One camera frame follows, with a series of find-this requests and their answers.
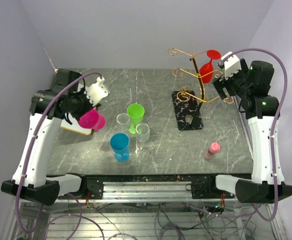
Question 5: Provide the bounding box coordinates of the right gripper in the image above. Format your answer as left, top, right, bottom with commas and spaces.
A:
212, 61, 252, 99

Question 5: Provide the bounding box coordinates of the magenta wine glass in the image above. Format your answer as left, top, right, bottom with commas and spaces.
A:
78, 109, 105, 130

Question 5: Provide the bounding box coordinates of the red wine glass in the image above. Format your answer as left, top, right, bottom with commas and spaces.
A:
199, 49, 221, 84

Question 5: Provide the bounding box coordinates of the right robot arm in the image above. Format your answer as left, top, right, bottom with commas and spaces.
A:
206, 58, 292, 204

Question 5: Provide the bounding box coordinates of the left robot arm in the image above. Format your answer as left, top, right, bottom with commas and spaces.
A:
1, 68, 104, 206

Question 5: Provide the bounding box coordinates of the black marbled rack base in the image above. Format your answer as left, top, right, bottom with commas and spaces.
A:
171, 91, 203, 131

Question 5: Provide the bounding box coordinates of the gold wine glass rack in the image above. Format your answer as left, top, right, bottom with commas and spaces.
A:
167, 47, 223, 104

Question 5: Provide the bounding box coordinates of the blue wine glass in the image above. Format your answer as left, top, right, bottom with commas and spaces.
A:
110, 132, 130, 162

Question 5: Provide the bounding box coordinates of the green wine glass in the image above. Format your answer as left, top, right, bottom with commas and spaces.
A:
127, 103, 145, 135

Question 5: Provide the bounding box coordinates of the clear glass rear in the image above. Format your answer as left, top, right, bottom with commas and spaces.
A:
116, 113, 131, 133

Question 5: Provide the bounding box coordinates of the clear glass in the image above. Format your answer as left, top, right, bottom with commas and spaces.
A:
136, 123, 150, 143
116, 113, 131, 133

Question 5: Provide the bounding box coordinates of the pink small bottle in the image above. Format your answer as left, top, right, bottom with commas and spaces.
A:
204, 142, 221, 160

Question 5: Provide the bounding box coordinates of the clear glass front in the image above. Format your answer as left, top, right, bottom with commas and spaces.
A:
136, 123, 150, 143

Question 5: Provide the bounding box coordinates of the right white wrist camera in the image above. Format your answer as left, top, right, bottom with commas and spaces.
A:
218, 51, 242, 80

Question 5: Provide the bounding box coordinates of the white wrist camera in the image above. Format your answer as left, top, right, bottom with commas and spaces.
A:
85, 77, 110, 106
218, 51, 242, 80

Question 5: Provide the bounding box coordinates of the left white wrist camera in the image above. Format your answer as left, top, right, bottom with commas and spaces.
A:
85, 77, 110, 106

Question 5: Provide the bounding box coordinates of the white board gold frame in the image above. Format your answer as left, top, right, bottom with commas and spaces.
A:
60, 83, 100, 136

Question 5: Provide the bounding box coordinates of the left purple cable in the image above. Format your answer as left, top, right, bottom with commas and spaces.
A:
14, 72, 104, 240

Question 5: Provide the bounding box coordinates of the aluminium mounting rail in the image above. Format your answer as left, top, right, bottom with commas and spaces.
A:
55, 181, 239, 203

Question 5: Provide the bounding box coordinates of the cable tangle under table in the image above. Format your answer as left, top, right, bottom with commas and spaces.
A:
85, 199, 259, 240

